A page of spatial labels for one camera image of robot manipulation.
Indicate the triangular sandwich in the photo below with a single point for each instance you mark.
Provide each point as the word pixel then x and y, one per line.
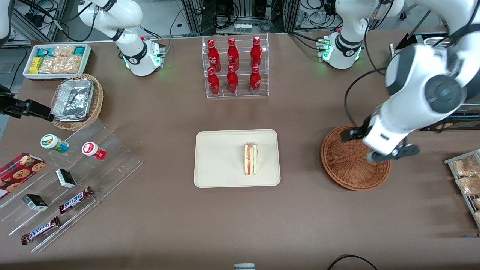
pixel 251 159

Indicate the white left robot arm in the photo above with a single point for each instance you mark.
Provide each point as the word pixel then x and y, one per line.
pixel 420 86

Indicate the brown wicker basket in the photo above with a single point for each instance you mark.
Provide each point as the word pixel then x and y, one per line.
pixel 345 168

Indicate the light wicker basket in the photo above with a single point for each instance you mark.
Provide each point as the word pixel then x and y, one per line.
pixel 96 108

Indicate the beige plastic tray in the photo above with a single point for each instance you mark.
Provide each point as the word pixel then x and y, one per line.
pixel 217 157

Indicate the green lid yogurt cup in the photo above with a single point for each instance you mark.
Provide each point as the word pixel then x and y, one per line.
pixel 50 141

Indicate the stack of foil trays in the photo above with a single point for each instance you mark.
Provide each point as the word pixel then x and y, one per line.
pixel 73 99

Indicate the yellow snack packet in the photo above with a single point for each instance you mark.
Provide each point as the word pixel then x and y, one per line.
pixel 35 65

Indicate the clear cracker bag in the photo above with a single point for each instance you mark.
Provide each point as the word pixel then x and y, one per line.
pixel 48 65
pixel 63 51
pixel 70 64

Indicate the black machine with yellow panel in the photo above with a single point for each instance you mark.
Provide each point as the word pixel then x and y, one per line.
pixel 450 123

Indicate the teal snack packet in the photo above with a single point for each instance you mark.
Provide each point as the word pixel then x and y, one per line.
pixel 45 51
pixel 80 50

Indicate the clear bag of snacks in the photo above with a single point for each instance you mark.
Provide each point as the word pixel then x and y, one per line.
pixel 477 217
pixel 465 167
pixel 468 185
pixel 477 203

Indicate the red lid yogurt cup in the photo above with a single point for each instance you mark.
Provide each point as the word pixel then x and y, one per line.
pixel 90 149

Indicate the red plaid cookie box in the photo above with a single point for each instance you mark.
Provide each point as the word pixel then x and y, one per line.
pixel 18 173

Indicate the white plastic snack bin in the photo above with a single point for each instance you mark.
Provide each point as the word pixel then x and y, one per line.
pixel 87 60

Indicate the small black box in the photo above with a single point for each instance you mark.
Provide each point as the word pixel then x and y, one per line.
pixel 66 178
pixel 35 202

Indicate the clear acrylic step display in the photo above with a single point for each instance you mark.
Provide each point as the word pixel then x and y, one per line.
pixel 112 161

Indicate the Snickers chocolate bar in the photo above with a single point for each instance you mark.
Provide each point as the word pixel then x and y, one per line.
pixel 75 200
pixel 40 230

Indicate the red cola bottle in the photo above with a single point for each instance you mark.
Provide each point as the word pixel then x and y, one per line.
pixel 213 56
pixel 256 54
pixel 233 55
pixel 232 81
pixel 255 81
pixel 213 83

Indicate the clear acrylic bottle rack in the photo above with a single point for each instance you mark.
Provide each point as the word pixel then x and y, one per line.
pixel 243 80

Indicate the white power strip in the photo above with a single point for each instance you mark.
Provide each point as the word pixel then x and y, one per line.
pixel 242 27

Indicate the grey device top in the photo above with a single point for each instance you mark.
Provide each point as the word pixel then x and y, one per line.
pixel 244 267

